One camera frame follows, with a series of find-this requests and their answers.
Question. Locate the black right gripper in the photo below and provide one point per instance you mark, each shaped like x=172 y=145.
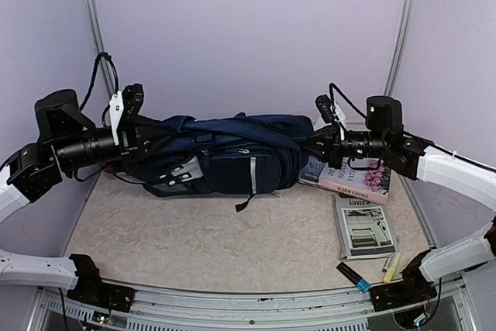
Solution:
x=330 y=150

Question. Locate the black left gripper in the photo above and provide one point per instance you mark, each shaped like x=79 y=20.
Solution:
x=129 y=147

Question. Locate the pink Designer Fate book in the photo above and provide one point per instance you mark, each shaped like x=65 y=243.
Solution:
x=366 y=179

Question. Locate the navy blue student backpack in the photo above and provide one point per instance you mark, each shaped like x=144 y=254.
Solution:
x=241 y=155

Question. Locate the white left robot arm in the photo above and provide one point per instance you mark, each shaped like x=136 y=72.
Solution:
x=68 y=142

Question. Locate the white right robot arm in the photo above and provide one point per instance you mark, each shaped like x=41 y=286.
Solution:
x=418 y=160

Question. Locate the dark blue cover book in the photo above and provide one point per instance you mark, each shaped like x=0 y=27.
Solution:
x=311 y=172

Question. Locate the grey ianra book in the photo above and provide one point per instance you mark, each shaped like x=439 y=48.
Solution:
x=363 y=229

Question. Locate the white green-tip pen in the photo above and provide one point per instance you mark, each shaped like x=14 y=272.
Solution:
x=390 y=261

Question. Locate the yellow highlighter marker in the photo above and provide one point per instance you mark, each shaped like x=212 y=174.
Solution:
x=389 y=272

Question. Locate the black blue highlighter marker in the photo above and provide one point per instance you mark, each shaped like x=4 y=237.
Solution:
x=353 y=277

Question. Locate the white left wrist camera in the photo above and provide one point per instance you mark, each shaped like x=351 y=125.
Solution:
x=124 y=106

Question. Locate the left aluminium frame post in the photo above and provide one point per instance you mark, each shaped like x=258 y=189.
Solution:
x=98 y=42

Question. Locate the aluminium frame post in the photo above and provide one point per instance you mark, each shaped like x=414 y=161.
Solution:
x=399 y=46
x=98 y=42

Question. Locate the right aluminium frame post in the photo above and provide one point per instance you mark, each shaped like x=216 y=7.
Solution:
x=399 y=46

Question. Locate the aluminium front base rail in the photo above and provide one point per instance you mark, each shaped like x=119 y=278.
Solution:
x=339 y=309

